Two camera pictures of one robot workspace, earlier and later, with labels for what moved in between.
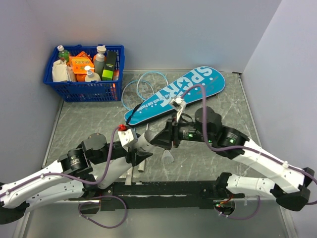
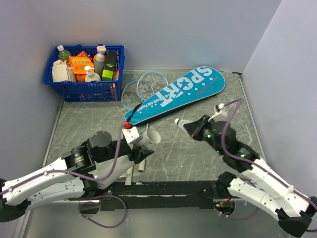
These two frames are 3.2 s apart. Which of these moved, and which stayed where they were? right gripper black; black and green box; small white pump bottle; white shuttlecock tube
Moved: right gripper black
Stayed: small white pump bottle; white shuttlecock tube; black and green box
